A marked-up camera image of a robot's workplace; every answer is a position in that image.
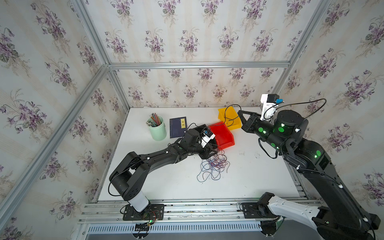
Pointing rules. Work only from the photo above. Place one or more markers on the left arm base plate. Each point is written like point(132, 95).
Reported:
point(152, 213)

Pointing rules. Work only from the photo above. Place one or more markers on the coloured pencils bundle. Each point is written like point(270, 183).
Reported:
point(154, 121)

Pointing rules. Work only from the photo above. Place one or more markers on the black plastic bin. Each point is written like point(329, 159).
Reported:
point(198, 130)

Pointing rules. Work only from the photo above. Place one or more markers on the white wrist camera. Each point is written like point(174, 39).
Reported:
point(207, 135)
point(269, 104)

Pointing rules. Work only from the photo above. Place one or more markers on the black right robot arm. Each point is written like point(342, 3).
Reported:
point(342, 217)

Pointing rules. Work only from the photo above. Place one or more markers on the yellow plastic bin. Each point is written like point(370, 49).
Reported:
point(230, 117)

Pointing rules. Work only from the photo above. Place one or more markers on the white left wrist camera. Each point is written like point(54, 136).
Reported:
point(207, 135)

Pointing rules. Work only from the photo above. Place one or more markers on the red plastic bin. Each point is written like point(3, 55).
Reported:
point(223, 135)

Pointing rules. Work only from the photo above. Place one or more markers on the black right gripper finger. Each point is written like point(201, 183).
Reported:
point(246, 124)
point(247, 113)

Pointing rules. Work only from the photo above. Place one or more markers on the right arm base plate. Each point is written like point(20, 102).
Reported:
point(257, 211)

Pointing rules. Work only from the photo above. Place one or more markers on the aluminium rail frame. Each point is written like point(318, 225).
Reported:
point(107, 212)

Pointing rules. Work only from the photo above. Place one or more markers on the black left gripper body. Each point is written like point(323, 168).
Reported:
point(203, 153)

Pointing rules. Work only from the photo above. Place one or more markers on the green pen cup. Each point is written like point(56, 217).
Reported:
point(158, 132)

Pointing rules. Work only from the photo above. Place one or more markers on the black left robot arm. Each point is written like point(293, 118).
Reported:
point(129, 176)

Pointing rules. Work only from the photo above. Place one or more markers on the white ventilation grille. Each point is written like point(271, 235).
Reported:
point(174, 227)

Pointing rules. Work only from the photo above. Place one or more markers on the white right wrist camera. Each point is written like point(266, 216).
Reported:
point(269, 104)

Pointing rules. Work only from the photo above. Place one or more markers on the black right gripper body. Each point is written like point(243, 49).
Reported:
point(257, 126)

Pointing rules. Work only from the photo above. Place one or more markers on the dark blue book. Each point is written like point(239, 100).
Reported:
point(178, 127)

